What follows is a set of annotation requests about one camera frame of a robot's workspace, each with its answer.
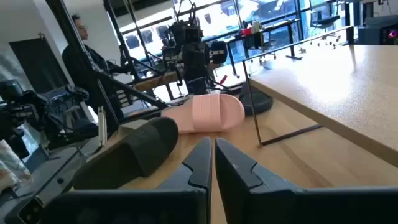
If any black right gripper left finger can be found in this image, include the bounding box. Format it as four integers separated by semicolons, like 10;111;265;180
40;138;213;224

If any pink rubber slide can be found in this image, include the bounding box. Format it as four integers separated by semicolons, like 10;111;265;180
160;93;246;134

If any black background desk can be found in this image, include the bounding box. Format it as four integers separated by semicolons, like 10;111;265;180
226;17;303;78

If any black office chair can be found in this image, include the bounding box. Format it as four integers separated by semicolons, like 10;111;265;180
310;8;342;47

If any wooden shelf with black frame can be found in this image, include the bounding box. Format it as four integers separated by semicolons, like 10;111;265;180
241;26;398;167

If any black metal rig frame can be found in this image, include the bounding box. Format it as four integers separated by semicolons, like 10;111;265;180
45;0;175;134

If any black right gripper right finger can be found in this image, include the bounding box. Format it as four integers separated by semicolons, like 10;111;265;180
215;138;398;224

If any dark computer case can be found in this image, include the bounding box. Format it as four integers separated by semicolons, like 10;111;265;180
357;14;398;46

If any dark wall panel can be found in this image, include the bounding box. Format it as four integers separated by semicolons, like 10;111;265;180
8;36;70;94

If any black rubber slide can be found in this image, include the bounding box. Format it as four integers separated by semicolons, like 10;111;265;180
238;82;274;116
73;116;180;190

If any person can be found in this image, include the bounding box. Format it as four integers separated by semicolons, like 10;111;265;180
62;14;131;103

